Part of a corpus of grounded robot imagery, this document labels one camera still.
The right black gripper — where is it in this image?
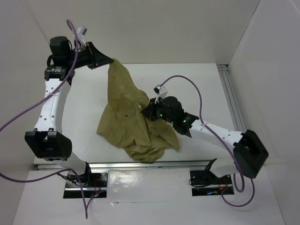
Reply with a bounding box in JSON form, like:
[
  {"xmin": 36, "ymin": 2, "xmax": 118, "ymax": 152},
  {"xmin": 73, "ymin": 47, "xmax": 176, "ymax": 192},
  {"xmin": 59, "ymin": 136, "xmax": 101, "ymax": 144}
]
[{"xmin": 142, "ymin": 97, "xmax": 175, "ymax": 124}]

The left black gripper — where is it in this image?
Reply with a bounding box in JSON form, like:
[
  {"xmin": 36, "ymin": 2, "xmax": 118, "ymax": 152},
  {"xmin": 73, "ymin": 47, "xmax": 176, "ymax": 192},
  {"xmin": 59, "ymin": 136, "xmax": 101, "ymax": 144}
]
[{"xmin": 67, "ymin": 41, "xmax": 113, "ymax": 70}]

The olive tan jacket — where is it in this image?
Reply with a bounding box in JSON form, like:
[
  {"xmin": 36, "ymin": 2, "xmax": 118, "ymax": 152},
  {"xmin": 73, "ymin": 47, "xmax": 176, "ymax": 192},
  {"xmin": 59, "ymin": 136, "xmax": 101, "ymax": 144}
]
[{"xmin": 97, "ymin": 59, "xmax": 180, "ymax": 162}]

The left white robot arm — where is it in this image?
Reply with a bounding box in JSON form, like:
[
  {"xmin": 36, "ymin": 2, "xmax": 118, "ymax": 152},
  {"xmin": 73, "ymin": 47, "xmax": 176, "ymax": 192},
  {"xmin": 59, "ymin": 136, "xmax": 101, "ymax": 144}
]
[{"xmin": 24, "ymin": 36, "xmax": 114, "ymax": 187}]

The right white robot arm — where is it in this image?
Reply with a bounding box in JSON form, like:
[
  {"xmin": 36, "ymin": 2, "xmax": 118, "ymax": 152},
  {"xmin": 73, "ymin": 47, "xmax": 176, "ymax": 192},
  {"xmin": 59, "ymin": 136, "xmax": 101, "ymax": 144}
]
[{"xmin": 142, "ymin": 97, "xmax": 269, "ymax": 184}]

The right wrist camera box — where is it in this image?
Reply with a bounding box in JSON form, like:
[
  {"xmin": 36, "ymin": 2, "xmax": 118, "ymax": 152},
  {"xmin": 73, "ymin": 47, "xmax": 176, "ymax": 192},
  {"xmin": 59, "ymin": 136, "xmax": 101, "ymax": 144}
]
[{"xmin": 153, "ymin": 85, "xmax": 168, "ymax": 102}]

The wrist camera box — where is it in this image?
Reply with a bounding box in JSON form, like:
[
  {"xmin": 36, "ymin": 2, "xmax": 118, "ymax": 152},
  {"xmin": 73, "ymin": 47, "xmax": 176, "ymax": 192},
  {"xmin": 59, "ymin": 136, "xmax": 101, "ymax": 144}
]
[
  {"xmin": 153, "ymin": 85, "xmax": 168, "ymax": 102},
  {"xmin": 76, "ymin": 26, "xmax": 87, "ymax": 38}
]

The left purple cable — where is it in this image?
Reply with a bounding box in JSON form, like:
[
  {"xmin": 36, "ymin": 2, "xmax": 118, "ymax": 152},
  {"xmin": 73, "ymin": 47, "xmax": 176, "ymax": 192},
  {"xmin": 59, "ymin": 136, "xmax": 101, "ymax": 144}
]
[{"xmin": 0, "ymin": 19, "xmax": 90, "ymax": 220}]

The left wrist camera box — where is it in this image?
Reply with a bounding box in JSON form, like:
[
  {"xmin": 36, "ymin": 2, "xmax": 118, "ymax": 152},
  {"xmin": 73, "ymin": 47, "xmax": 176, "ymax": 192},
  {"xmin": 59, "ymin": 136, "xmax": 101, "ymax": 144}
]
[{"xmin": 76, "ymin": 26, "xmax": 87, "ymax": 38}]

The front aluminium rail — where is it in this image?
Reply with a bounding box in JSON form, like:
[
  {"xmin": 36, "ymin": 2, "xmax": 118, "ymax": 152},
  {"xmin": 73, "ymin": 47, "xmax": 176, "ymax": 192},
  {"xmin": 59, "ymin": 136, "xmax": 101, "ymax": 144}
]
[{"xmin": 90, "ymin": 160, "xmax": 211, "ymax": 169}]

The aluminium rail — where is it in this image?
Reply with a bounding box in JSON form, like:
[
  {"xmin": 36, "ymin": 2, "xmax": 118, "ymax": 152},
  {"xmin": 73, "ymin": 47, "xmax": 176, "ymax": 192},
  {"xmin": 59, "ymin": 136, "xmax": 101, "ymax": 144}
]
[
  {"xmin": 217, "ymin": 64, "xmax": 258, "ymax": 166},
  {"xmin": 90, "ymin": 160, "xmax": 211, "ymax": 169}
]

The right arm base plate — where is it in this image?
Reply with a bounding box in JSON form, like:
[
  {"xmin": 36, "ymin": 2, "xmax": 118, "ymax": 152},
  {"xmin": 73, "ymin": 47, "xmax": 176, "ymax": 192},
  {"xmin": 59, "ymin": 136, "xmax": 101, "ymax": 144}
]
[{"xmin": 188, "ymin": 170, "xmax": 234, "ymax": 196}]

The right side aluminium rail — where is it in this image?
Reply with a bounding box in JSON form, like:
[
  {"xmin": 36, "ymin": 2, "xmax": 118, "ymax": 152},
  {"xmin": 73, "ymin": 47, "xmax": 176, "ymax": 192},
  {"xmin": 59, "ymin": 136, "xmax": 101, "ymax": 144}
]
[{"xmin": 217, "ymin": 64, "xmax": 258, "ymax": 166}]

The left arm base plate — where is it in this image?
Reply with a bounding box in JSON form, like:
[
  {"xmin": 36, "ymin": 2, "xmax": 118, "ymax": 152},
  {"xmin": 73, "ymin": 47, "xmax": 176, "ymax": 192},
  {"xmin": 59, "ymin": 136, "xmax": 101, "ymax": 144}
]
[{"xmin": 61, "ymin": 171, "xmax": 108, "ymax": 199}]

